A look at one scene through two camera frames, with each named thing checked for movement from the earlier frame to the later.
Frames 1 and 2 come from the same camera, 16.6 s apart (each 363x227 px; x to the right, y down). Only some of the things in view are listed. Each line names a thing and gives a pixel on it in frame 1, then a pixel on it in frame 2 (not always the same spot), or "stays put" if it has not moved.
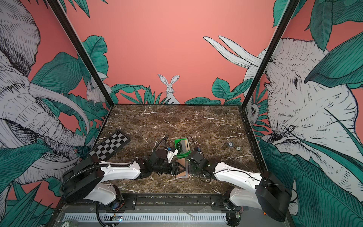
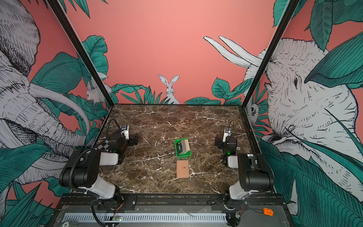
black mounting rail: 154,203 stays put
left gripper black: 177,168 to 131,142
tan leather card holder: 185,173 stays put
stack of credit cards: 185,147 stays put
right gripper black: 191,169 to 220,140
